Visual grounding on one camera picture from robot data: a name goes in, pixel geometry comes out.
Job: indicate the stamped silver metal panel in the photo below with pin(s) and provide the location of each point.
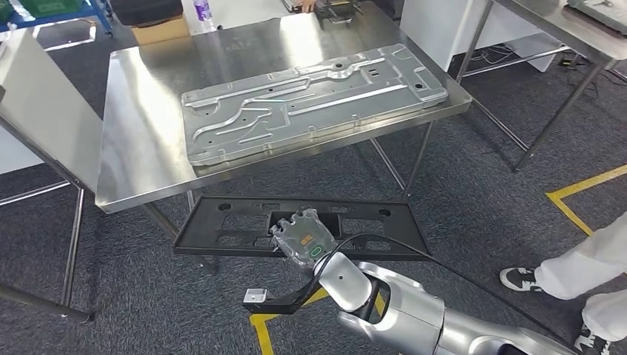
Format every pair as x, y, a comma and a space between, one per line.
313, 103
602, 7

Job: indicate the white desk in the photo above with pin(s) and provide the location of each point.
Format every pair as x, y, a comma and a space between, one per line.
245, 10
14, 152
431, 29

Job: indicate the clear bottle purple label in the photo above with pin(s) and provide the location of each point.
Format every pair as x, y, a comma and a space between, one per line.
203, 12

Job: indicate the stainless steel workbench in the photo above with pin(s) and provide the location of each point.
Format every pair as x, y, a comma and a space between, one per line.
147, 122

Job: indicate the green plastic crate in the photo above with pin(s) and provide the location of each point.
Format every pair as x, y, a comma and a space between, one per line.
49, 6

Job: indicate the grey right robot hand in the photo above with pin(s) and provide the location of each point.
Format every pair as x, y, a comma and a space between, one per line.
306, 242

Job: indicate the blue metal shelf rack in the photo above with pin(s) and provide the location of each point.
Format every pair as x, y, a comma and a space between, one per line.
54, 18

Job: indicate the cardboard box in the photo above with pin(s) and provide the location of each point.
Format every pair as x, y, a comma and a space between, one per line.
161, 32

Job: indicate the black plastic frame part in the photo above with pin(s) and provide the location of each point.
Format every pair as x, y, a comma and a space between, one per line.
401, 230

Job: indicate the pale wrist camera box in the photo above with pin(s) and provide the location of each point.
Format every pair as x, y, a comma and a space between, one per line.
254, 296

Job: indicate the black carrying case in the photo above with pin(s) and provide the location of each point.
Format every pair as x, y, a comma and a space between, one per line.
147, 10

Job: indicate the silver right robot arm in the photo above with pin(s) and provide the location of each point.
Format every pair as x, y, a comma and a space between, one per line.
416, 313

